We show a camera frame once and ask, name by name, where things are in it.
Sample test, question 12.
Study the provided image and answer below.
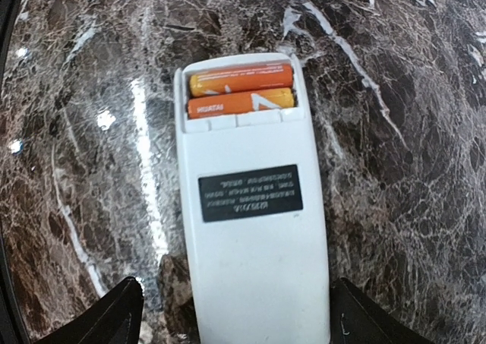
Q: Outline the white red remote control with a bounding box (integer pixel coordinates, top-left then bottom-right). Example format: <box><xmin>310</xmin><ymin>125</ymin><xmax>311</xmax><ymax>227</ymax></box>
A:
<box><xmin>174</xmin><ymin>52</ymin><xmax>330</xmax><ymax>343</ymax></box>

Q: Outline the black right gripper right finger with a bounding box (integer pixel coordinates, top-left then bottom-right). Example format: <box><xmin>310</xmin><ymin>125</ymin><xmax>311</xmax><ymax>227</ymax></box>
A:
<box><xmin>330</xmin><ymin>277</ymin><xmax>430</xmax><ymax>344</ymax></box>

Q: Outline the orange AAA battery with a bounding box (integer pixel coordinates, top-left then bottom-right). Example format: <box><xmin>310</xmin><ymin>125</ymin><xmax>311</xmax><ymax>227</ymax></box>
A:
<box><xmin>187</xmin><ymin>88</ymin><xmax>296</xmax><ymax>119</ymax></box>
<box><xmin>189</xmin><ymin>63</ymin><xmax>293</xmax><ymax>97</ymax></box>

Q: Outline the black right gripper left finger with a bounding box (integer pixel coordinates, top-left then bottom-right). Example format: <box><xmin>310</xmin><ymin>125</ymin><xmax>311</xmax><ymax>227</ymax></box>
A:
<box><xmin>38</xmin><ymin>276</ymin><xmax>144</xmax><ymax>344</ymax></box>

